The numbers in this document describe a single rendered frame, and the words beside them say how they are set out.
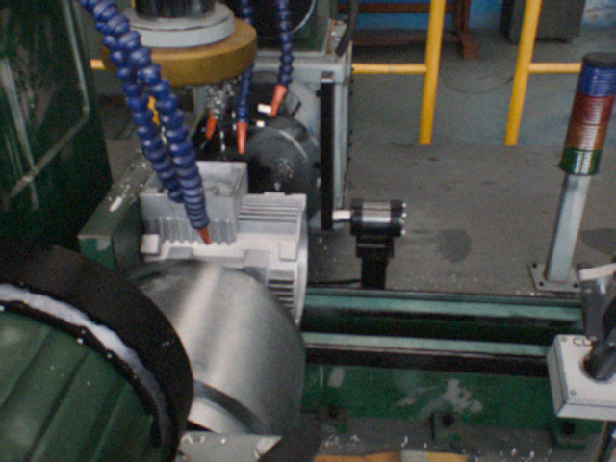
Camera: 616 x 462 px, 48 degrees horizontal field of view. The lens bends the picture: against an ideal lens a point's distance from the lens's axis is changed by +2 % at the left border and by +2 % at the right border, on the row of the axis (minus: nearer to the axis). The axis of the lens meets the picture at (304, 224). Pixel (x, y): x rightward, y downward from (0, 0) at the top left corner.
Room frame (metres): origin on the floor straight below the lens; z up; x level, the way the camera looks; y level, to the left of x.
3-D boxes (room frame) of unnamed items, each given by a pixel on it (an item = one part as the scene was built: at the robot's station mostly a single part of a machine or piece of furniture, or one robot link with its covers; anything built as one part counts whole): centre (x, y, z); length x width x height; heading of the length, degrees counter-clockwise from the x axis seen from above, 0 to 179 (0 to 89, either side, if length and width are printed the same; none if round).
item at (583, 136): (1.05, -0.46, 1.10); 0.06 x 0.06 x 0.04
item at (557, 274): (1.05, -0.46, 1.01); 0.08 x 0.08 x 0.42; 85
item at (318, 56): (1.39, 0.05, 0.99); 0.35 x 0.31 x 0.37; 175
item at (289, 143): (1.13, 0.07, 1.04); 0.41 x 0.25 x 0.25; 175
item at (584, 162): (1.05, -0.46, 1.05); 0.06 x 0.06 x 0.04
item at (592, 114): (1.05, -0.46, 1.14); 0.06 x 0.06 x 0.04
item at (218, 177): (0.80, 0.14, 1.11); 0.12 x 0.11 x 0.07; 84
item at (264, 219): (0.80, 0.10, 1.01); 0.20 x 0.19 x 0.19; 84
